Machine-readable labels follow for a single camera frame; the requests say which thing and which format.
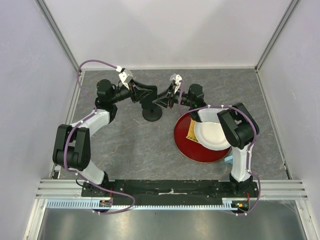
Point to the white paper plate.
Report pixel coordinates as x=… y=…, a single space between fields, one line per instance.
x=211 y=135

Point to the light blue mug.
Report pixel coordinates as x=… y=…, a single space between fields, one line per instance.
x=228 y=159

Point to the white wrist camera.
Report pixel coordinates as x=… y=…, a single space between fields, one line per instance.
x=125 y=76
x=176 y=79

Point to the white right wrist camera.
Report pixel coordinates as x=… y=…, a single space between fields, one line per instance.
x=176 y=79

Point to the black smartphone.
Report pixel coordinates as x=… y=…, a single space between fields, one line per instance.
x=153 y=96

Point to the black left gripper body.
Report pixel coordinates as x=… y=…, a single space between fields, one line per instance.
x=133 y=92

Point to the black phone stand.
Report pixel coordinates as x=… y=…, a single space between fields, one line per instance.
x=151 y=112

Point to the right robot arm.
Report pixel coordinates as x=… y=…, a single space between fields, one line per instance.
x=238 y=125

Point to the slotted cable duct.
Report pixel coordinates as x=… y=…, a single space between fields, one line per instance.
x=97 y=204

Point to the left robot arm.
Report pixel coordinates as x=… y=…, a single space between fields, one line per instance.
x=72 y=147

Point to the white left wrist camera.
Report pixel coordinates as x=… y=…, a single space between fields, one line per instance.
x=125 y=76

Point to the right aluminium frame post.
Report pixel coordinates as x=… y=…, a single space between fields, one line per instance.
x=293 y=4

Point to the red round tray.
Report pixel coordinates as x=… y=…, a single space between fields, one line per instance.
x=192 y=149

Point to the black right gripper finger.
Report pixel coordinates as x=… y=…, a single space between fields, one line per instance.
x=163 y=101
x=166 y=93

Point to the aluminium front rail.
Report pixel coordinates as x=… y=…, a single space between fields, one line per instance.
x=270 y=189

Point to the aluminium frame post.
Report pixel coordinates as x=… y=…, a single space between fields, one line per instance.
x=293 y=4
x=43 y=7

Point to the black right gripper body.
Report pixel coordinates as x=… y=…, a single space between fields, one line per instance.
x=174 y=98

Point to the yellow sponge cloth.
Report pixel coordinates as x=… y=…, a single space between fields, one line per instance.
x=191 y=131

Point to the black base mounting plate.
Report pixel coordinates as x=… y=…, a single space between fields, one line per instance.
x=183 y=191

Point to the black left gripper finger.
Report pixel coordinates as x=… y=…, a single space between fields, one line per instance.
x=143 y=96
x=141 y=87

